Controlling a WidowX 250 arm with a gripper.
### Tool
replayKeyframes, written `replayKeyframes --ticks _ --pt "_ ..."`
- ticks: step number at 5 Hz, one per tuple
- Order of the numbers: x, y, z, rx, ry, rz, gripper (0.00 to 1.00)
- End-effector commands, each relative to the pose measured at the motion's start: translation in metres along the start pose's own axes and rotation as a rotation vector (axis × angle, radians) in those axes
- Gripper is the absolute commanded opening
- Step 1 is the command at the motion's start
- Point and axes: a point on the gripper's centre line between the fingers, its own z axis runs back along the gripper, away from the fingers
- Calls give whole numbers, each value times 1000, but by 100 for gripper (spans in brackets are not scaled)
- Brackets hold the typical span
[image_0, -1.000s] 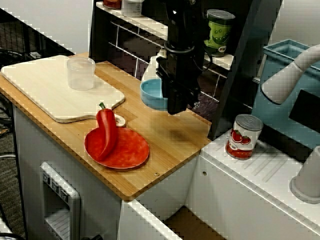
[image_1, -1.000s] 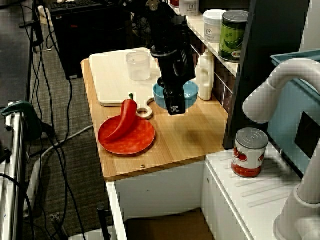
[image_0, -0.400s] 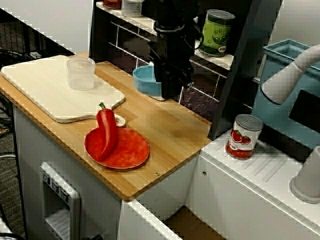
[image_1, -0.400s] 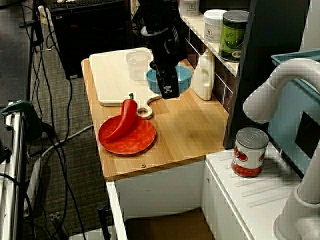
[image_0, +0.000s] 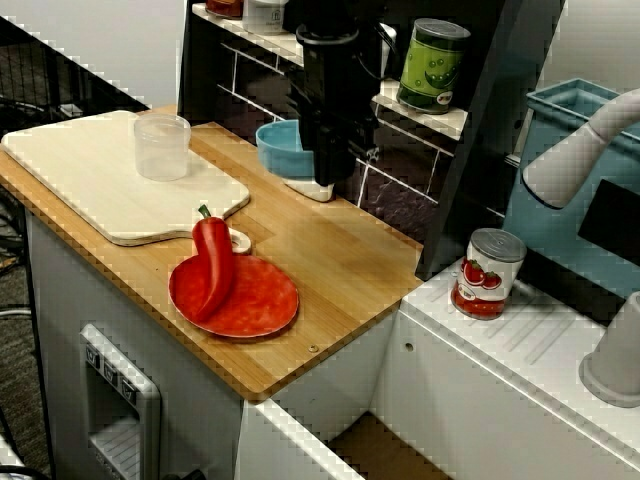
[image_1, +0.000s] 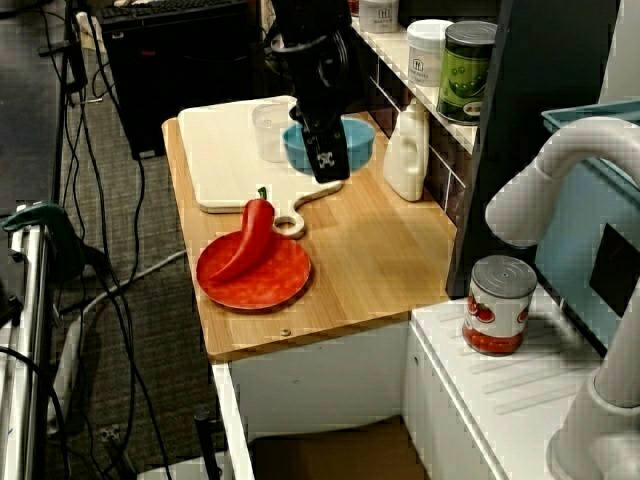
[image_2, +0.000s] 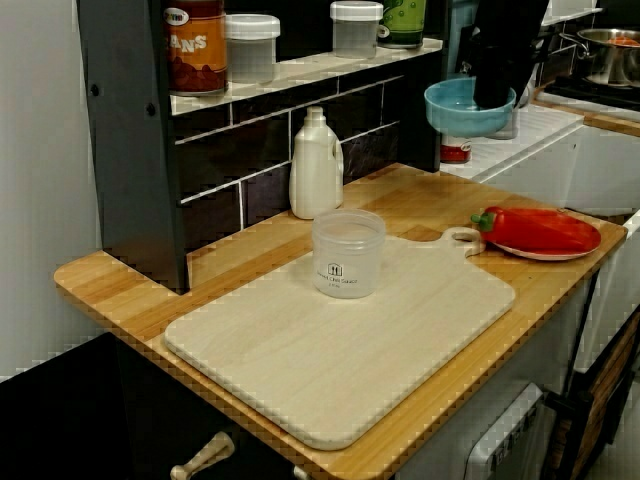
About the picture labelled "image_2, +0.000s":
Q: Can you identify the green peas can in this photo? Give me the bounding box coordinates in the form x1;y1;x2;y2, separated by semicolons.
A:
377;0;427;50

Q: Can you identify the dark grey shelf unit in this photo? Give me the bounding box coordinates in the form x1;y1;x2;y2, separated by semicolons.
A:
77;0;451;294

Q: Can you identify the clear jar with white lid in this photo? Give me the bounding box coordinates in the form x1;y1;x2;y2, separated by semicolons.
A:
329;0;384;60
224;13;281;85

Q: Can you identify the red plate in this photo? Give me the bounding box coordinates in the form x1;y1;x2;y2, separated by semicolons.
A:
482;209;602;262

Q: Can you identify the wooden drawer knob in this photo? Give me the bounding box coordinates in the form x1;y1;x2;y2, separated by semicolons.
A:
169;432;235;480

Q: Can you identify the orange beans can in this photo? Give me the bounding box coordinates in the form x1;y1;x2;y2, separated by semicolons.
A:
163;0;229;97

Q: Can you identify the white toy oven door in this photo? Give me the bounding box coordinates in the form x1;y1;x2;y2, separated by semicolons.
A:
467;382;547;480

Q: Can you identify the light blue bowl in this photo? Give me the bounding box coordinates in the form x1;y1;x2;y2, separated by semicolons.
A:
423;77;517;137

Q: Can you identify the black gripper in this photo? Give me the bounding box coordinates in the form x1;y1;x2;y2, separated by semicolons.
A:
470;0;551;110

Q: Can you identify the white detergent bottle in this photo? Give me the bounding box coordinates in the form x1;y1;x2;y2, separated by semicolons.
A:
288;105;345;220

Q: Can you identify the white toy kitchen cabinet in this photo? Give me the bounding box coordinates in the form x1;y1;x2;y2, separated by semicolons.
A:
394;99;640;480

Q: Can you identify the black cabinet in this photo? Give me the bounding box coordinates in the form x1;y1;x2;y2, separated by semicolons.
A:
0;332;301;480

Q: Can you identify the red toy pepper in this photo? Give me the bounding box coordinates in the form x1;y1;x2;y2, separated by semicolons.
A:
470;205;594;252

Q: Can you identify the pale wooden cutting board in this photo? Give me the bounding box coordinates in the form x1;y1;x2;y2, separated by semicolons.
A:
163;227;517;452

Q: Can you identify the clear plastic jar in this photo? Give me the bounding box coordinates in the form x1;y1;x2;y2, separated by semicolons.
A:
311;208;387;300

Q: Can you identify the tomato can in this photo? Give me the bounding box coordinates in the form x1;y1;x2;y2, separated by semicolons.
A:
439;130;474;165

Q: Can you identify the steel cooking pot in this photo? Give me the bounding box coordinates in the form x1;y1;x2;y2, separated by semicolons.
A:
558;27;640;90

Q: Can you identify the teal plastic bin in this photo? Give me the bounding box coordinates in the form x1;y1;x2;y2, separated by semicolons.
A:
446;0;479;81

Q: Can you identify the wooden crate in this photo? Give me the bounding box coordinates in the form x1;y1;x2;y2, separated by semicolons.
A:
547;307;640;480

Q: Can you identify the black stove top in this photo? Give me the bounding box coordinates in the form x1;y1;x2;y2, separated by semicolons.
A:
542;73;640;110

